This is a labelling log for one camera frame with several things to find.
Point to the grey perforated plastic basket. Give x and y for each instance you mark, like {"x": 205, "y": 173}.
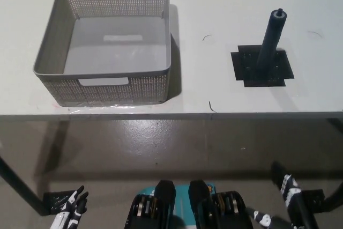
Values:
{"x": 107, "y": 89}

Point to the black table leg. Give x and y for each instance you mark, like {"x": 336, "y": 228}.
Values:
{"x": 21, "y": 183}

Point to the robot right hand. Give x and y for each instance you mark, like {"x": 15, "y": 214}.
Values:
{"x": 290, "y": 196}

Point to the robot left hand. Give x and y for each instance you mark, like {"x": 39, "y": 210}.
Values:
{"x": 72, "y": 207}

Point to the clear adhesive tape strip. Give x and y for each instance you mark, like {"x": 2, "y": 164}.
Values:
{"x": 107, "y": 108}

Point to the black square base plate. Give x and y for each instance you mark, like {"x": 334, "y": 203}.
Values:
{"x": 281, "y": 76}

